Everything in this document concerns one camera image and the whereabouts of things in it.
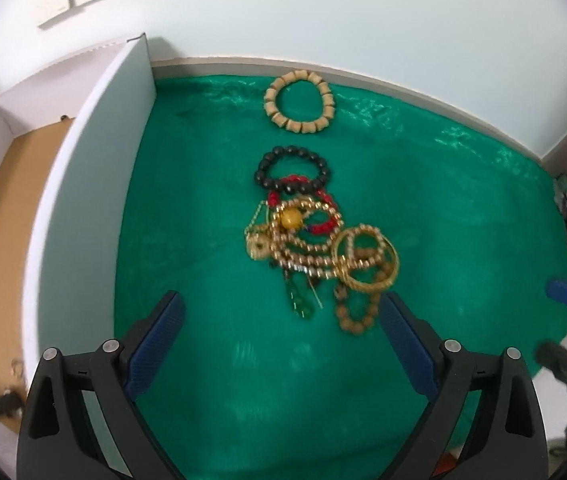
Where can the white cardboard box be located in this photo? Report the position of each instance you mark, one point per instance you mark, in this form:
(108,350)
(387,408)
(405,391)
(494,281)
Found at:
(78,200)

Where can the green satin cloth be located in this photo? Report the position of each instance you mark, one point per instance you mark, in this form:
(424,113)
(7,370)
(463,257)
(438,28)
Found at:
(203,240)

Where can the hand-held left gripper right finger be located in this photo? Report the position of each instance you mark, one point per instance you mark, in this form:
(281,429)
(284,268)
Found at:
(406,340)

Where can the gold bangle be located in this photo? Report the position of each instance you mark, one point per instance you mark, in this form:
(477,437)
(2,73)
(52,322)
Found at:
(366,285)

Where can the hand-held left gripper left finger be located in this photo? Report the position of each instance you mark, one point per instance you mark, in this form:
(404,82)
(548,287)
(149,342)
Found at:
(161,330)

